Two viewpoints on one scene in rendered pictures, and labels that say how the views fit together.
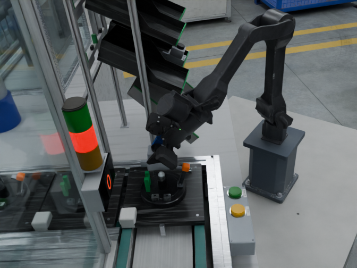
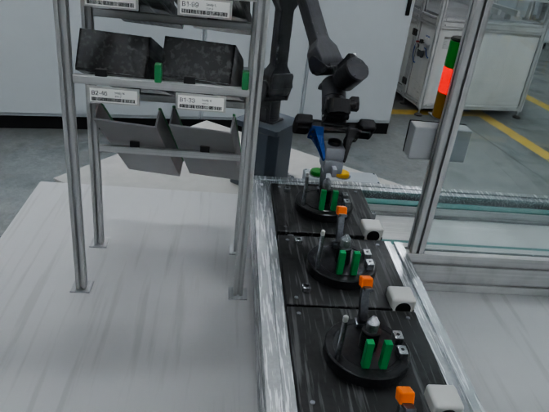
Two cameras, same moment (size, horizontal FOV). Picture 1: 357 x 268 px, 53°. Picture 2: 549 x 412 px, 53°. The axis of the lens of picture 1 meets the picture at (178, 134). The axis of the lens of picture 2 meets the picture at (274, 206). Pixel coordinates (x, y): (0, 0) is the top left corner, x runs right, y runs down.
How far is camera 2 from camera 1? 166 cm
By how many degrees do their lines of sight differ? 82
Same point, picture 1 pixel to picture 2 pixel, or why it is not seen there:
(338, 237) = not seen: hidden behind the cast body
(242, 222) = (354, 175)
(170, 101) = (359, 62)
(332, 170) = not seen: hidden behind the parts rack
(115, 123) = (66, 300)
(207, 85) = (329, 47)
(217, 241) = (381, 188)
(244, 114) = (114, 176)
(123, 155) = (182, 285)
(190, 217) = (359, 195)
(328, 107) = not seen: outside the picture
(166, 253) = (391, 229)
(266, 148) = (287, 124)
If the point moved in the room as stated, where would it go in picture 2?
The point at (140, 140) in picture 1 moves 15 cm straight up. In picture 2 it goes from (145, 267) to (145, 208)
